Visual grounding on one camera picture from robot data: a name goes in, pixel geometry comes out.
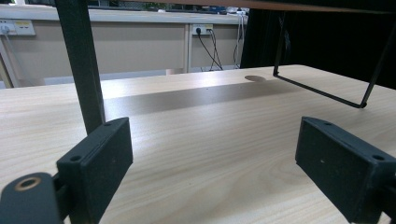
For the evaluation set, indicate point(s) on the black metal post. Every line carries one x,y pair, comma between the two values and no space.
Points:
81,62

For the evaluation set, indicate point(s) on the white wall socket with plugs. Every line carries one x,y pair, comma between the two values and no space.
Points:
203,29

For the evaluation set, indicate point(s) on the white wall ledge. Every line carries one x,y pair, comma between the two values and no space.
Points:
140,17

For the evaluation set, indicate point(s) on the dark curtain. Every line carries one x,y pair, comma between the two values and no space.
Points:
327,40

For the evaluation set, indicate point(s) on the wooden shelf board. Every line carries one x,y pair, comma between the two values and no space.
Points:
264,4

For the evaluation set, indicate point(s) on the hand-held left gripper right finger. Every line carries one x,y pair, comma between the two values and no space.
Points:
345,168

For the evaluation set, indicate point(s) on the white conduit under socket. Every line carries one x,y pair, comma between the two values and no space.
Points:
7,59

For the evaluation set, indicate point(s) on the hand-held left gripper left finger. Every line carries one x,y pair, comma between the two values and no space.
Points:
93,168

